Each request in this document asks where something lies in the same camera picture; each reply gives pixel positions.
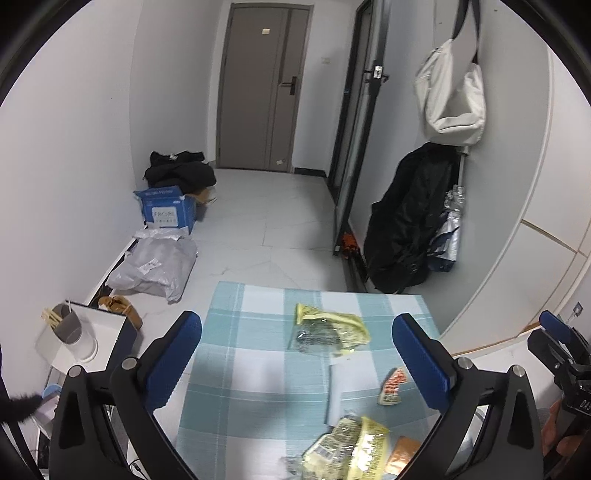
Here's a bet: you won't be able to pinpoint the orange packet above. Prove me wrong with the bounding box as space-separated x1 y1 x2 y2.
385 436 422 476

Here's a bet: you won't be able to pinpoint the red white triangular wrapper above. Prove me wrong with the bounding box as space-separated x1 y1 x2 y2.
378 367 408 406

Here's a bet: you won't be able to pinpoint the yellow snack wrapper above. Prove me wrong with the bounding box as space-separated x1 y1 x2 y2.
284 415 390 480
290 303 370 356

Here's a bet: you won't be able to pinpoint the person's left forearm black sleeve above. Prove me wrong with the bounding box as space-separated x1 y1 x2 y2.
0 345 44 425

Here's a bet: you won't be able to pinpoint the person's right hand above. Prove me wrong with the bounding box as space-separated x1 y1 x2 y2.
541 400 582 458

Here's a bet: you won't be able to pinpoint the white cabinet with wood trim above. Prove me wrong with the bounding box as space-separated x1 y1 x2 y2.
423 46 590 353

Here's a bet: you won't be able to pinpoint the white open box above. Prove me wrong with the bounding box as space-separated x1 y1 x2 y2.
35 302 137 373

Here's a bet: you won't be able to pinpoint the grey cup with chopsticks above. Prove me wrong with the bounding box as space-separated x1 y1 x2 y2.
41 302 98 362

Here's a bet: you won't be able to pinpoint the silver folded umbrella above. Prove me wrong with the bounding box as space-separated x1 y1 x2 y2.
427 148 468 273

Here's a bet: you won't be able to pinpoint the grey plastic mailer bags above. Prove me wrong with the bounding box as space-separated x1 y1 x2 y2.
106 228 198 304

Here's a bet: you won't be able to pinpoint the black hanging coat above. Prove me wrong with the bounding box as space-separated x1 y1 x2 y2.
363 142 460 294

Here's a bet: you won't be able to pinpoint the white paper strip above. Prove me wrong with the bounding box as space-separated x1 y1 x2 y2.
325 363 344 427

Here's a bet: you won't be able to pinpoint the teal plaid tablecloth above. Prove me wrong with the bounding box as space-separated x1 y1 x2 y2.
176 282 439 479

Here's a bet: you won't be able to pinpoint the blue cardboard box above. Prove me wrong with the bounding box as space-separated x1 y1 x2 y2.
134 186 197 233

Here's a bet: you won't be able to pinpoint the brown cardboard box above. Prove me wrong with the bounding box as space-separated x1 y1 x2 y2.
190 186 217 206

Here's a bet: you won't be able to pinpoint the white hanging bag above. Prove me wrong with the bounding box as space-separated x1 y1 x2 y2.
414 1 487 147

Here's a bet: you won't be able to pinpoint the black clothes pile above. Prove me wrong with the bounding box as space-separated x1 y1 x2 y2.
144 151 216 194

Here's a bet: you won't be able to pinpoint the grey-brown door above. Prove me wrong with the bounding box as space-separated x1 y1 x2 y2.
216 3 311 172

